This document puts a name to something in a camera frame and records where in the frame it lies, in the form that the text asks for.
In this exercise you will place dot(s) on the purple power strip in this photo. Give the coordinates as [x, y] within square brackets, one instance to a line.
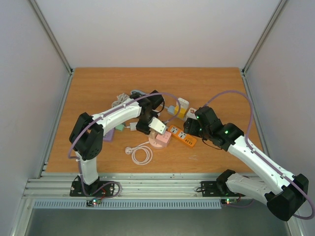
[109, 136]

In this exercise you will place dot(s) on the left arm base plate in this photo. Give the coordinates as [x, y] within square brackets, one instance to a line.
[96, 189]

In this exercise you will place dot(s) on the white cube socket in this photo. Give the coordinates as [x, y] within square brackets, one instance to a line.
[191, 113]

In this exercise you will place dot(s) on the yellow cube socket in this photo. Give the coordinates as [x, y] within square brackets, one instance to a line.
[180, 112]

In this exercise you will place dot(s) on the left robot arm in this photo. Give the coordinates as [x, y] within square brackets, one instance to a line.
[86, 137]

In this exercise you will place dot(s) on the white usb charger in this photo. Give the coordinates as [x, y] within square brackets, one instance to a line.
[132, 126]

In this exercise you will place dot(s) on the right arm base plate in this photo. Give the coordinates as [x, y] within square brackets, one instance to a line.
[210, 189]

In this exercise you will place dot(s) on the green small adapter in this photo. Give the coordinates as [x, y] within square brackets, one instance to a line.
[120, 127]

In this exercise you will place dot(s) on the white plug adapter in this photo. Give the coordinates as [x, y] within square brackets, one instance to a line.
[183, 104]

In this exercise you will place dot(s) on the orange power strip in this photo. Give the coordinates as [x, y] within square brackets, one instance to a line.
[180, 135]

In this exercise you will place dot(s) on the pink cube socket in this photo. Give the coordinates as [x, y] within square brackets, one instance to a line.
[164, 139]

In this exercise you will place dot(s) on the beige cube socket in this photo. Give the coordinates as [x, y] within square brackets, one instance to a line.
[152, 134]

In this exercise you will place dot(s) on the pink round socket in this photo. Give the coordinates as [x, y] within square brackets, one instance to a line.
[157, 144]

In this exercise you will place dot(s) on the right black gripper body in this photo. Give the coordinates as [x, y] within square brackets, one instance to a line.
[190, 126]

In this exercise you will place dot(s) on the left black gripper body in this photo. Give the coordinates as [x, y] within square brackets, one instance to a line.
[140, 126]

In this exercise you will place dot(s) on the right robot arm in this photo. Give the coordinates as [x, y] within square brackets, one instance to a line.
[280, 190]

